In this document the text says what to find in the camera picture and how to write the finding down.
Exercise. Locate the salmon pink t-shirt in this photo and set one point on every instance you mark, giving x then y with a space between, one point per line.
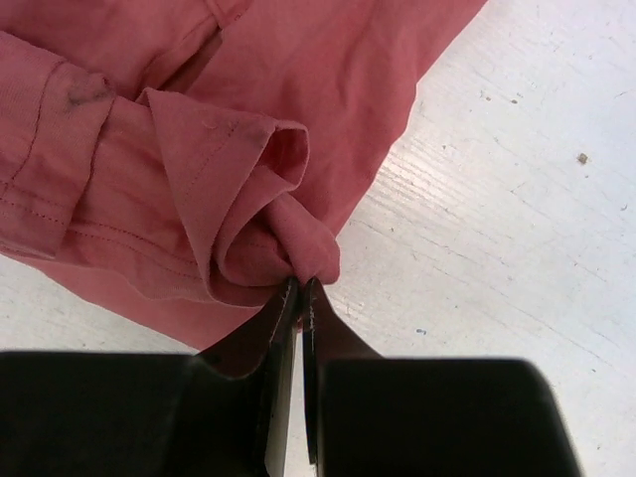
175 161

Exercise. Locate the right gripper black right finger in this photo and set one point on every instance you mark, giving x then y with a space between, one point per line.
325 338

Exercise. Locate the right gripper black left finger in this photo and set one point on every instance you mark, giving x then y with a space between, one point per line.
252 370

